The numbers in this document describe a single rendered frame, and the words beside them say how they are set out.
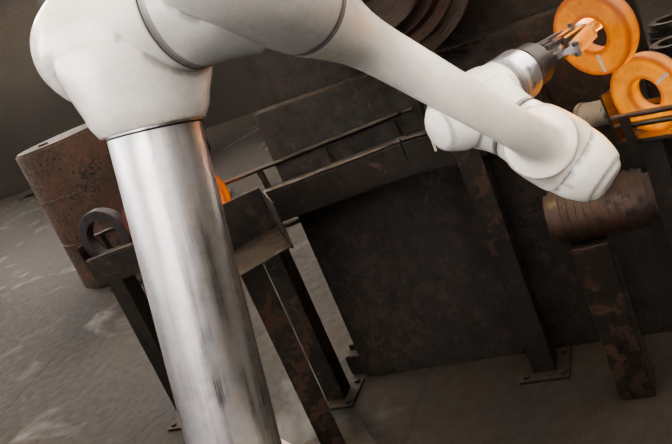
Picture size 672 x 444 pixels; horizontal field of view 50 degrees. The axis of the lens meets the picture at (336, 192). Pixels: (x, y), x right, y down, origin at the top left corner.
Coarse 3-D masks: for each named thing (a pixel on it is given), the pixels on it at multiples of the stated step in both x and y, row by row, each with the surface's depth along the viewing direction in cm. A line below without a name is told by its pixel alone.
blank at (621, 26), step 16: (576, 0) 126; (592, 0) 124; (608, 0) 122; (624, 0) 123; (560, 16) 131; (576, 16) 128; (592, 16) 126; (608, 16) 123; (624, 16) 121; (608, 32) 125; (624, 32) 122; (592, 48) 131; (608, 48) 126; (624, 48) 124; (576, 64) 133; (592, 64) 131; (608, 64) 128; (624, 64) 128
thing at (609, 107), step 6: (600, 96) 143; (606, 96) 143; (606, 102) 143; (612, 102) 144; (606, 108) 143; (612, 108) 144; (606, 114) 144; (612, 114) 144; (618, 120) 145; (612, 126) 144; (618, 132) 145; (618, 138) 144; (618, 144) 145
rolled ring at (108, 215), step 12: (84, 216) 219; (96, 216) 217; (108, 216) 216; (120, 216) 217; (84, 228) 221; (120, 228) 216; (84, 240) 222; (96, 240) 225; (132, 240) 218; (96, 252) 223
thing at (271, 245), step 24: (264, 192) 176; (240, 216) 183; (264, 216) 185; (240, 240) 184; (264, 240) 180; (288, 240) 168; (240, 264) 172; (264, 288) 174; (264, 312) 176; (288, 336) 178; (288, 360) 179; (312, 384) 182; (312, 408) 184; (336, 432) 187; (360, 432) 194
